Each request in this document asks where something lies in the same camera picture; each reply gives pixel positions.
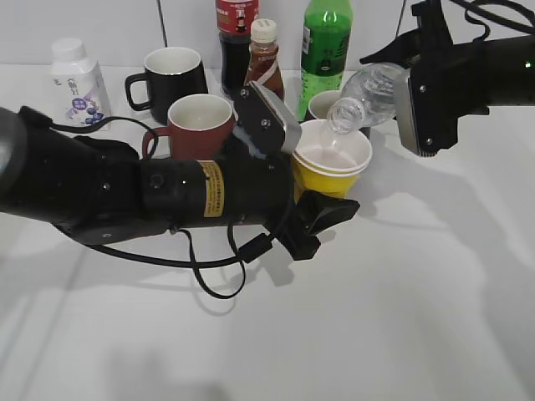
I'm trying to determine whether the dark grey ceramic mug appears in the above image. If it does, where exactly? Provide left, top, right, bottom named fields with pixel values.
left=303, top=90, right=364, bottom=144

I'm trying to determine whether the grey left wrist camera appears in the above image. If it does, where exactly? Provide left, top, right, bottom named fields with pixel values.
left=234, top=81, right=302, bottom=156

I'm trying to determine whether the cola bottle red label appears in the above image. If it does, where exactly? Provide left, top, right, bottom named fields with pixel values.
left=215, top=0, right=259, bottom=99

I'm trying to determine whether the green soda bottle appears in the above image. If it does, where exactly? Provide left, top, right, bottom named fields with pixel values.
left=297, top=0, right=354, bottom=120

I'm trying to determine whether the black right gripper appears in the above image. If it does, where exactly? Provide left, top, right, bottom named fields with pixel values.
left=359, top=0, right=490, bottom=122

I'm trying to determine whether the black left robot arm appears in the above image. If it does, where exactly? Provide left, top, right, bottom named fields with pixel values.
left=1, top=107, right=359, bottom=262

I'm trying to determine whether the black left camera cable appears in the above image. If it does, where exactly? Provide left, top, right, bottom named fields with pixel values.
left=49, top=115, right=293, bottom=300

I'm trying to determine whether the black ceramic mug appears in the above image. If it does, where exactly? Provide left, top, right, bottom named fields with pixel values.
left=125, top=47, right=208, bottom=125

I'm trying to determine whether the clear water bottle green label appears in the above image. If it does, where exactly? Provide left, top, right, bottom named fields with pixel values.
left=326, top=63, right=407, bottom=135

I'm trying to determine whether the black camera cable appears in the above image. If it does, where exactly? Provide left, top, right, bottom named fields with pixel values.
left=453, top=0, right=535, bottom=43
left=49, top=115, right=293, bottom=300

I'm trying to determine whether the white yogurt carton bottle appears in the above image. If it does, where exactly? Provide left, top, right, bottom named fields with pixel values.
left=50, top=38, right=112, bottom=127

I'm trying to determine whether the red ceramic mug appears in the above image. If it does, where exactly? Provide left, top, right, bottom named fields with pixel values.
left=155, top=94, right=236, bottom=160

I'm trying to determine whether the Nescafe coffee bottle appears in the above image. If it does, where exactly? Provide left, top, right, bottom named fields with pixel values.
left=244, top=18, right=285, bottom=101

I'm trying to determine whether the yellow paper cup stack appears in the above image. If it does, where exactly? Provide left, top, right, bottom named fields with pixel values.
left=291, top=119, right=373, bottom=198

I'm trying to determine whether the black right camera cable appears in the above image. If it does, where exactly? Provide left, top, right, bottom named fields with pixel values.
left=453, top=0, right=535, bottom=43

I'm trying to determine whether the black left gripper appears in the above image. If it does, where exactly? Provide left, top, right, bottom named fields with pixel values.
left=208, top=134, right=360, bottom=261

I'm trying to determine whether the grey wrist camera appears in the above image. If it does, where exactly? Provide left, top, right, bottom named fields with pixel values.
left=393, top=69, right=463, bottom=158
left=234, top=81, right=302, bottom=156

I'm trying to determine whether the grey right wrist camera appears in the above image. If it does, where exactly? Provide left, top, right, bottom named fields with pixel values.
left=393, top=69, right=463, bottom=158

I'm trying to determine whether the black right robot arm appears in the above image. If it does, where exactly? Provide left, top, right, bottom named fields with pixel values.
left=360, top=1, right=534, bottom=124

